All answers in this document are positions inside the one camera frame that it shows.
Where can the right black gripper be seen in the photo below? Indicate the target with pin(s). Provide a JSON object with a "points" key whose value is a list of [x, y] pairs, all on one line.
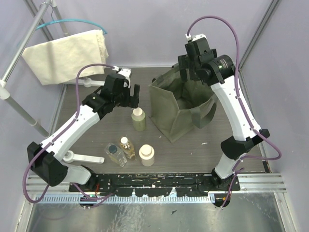
{"points": [[184, 63]]}

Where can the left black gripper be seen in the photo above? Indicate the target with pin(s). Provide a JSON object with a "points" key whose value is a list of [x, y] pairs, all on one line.
{"points": [[130, 97]]}

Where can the green bottle with beige cap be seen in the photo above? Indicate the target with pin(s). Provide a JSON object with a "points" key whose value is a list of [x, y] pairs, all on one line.
{"points": [[138, 119]]}

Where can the olive green canvas bag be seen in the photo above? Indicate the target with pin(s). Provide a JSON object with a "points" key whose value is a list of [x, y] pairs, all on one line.
{"points": [[177, 107]]}

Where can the cream bottle with beige cap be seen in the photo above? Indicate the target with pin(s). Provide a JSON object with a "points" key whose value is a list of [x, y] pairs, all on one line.
{"points": [[147, 155]]}

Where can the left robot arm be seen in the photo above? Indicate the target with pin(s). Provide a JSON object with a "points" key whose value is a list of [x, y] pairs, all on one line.
{"points": [[46, 158]]}

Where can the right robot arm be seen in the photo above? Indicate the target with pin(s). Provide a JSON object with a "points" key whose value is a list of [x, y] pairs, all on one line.
{"points": [[226, 88]]}

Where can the cream canvas cloth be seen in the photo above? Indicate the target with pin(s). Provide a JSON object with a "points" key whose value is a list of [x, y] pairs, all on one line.
{"points": [[58, 61]]}

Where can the amber bottle with white cap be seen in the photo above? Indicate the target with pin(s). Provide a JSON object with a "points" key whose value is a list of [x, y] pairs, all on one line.
{"points": [[127, 147]]}

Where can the clear bottle with dark cap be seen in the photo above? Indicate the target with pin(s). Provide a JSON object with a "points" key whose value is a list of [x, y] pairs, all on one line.
{"points": [[116, 154]]}

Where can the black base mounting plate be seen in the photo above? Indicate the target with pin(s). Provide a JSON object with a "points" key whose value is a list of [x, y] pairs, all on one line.
{"points": [[155, 185]]}

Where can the white metal clothes rack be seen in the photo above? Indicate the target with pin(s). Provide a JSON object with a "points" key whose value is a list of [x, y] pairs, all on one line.
{"points": [[41, 102]]}

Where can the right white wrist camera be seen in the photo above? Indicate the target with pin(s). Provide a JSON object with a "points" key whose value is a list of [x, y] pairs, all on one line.
{"points": [[190, 38]]}

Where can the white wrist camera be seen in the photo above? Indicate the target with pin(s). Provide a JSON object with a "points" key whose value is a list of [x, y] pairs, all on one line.
{"points": [[126, 72], [190, 38]]}

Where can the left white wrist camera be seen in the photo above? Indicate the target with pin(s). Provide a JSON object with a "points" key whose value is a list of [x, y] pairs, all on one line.
{"points": [[126, 72]]}

